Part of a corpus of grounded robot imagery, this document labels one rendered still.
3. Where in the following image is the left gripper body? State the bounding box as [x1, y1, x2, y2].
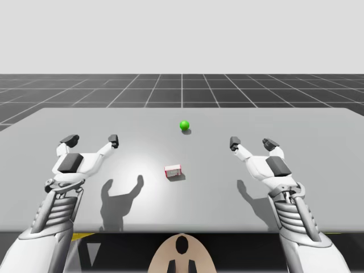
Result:
[51, 152, 104, 181]

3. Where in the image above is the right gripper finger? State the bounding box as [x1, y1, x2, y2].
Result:
[262, 138, 285, 159]
[229, 135, 254, 162]

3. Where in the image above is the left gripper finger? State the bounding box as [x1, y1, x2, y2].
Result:
[56, 134, 80, 156]
[95, 134, 120, 160]

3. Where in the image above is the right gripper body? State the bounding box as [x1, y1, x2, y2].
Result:
[244, 155, 293, 183]

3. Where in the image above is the red and white carton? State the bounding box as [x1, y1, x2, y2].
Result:
[164, 164, 184, 180]

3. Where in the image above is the tan robot part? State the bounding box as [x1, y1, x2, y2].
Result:
[147, 232, 216, 273]

